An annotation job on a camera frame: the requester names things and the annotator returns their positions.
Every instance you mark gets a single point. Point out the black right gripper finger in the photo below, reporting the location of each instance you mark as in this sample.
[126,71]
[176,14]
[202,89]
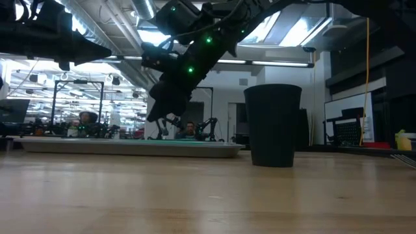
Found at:
[161,96]
[178,104]

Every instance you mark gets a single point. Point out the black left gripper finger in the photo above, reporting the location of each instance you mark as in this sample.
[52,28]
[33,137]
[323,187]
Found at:
[87,45]
[86,59]

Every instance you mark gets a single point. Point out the black ribbed cup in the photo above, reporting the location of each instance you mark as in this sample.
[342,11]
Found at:
[273,130]

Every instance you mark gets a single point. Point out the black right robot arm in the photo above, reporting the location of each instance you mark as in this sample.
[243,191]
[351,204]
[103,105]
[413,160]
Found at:
[224,35]

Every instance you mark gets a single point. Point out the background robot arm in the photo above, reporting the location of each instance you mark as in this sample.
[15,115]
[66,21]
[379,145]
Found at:
[211,123]
[161,128]

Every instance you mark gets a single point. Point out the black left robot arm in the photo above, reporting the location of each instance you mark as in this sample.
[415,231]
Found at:
[19,42]

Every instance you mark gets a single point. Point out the grey plastic tray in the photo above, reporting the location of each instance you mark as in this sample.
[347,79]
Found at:
[130,150]

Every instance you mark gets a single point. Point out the person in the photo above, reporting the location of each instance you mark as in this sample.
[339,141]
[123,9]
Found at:
[87,118]
[190,127]

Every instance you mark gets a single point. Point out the dark computer monitor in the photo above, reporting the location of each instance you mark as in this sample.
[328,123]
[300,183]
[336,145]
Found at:
[14,110]

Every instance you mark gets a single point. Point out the ceiling light strip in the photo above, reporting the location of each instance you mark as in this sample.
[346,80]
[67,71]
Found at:
[279,63]

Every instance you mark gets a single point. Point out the black cabinet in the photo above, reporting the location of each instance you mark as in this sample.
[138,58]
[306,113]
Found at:
[305,130]

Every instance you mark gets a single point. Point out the black perforated cart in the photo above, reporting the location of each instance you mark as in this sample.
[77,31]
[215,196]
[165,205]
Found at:
[347,133]

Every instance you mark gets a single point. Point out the red box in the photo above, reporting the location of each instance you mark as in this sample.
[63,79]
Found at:
[377,145]

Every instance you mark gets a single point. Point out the yellow bottle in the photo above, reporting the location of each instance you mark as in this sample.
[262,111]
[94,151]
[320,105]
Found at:
[403,143]

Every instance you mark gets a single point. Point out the long silver ceiling duct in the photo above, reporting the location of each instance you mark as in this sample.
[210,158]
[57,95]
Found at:
[97,32]

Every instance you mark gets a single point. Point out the black background rig frame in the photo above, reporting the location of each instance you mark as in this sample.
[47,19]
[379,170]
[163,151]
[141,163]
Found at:
[78,82]

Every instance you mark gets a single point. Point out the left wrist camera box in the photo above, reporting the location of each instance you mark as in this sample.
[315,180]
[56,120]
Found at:
[57,16]

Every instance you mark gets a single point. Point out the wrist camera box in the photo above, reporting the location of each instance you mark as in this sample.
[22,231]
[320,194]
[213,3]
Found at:
[177,19]
[57,16]

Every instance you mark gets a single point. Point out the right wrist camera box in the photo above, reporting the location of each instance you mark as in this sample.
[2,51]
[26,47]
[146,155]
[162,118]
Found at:
[177,19]

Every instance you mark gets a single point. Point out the black aluminium table frame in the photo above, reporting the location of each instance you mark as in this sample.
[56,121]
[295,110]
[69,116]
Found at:
[357,150]

